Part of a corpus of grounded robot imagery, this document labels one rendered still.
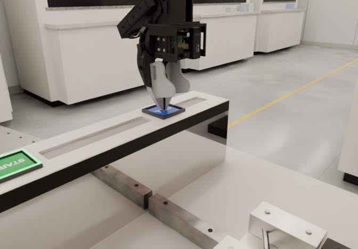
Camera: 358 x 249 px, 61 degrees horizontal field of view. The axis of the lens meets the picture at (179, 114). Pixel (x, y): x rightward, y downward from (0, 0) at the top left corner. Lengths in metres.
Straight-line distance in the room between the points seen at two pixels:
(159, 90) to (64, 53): 2.84
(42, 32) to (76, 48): 0.36
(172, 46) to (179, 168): 0.22
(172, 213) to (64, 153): 0.18
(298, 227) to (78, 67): 3.17
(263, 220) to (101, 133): 0.27
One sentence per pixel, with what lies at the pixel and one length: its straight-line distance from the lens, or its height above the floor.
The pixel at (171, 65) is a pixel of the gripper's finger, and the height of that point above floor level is 1.04.
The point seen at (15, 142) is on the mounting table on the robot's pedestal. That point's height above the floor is 0.82.
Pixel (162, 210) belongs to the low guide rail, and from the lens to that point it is 0.50.
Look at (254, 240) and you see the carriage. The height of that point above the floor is 0.88.
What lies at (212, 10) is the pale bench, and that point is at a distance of 5.26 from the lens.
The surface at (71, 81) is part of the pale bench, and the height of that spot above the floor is 0.32.
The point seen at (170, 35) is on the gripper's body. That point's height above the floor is 1.10.
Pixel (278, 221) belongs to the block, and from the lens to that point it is 0.39.
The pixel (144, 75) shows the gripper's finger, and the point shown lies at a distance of 0.50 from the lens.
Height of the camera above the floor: 1.15
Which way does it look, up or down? 21 degrees down
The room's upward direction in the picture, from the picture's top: straight up
